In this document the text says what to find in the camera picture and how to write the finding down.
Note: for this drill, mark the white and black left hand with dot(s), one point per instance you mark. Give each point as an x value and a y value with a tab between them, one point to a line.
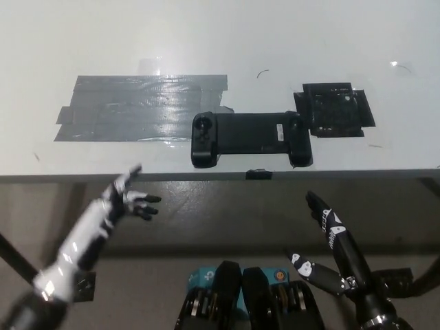
86	233

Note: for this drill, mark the black and white right hand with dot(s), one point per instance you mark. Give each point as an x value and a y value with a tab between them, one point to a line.
347	254

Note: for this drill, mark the black game controller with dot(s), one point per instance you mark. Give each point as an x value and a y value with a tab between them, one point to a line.
247	130

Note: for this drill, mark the black floor tape patch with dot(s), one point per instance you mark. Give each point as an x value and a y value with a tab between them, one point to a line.
86	285
395	280

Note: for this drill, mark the black table leg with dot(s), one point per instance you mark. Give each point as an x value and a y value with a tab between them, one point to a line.
17	254

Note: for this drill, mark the small black tape piece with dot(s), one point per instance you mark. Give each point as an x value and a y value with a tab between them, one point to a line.
258	174

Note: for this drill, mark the black tape square patch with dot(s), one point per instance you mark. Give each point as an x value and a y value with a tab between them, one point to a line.
330	110

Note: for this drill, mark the grey duct tape patch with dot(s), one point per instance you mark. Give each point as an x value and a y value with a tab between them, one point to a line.
120	110

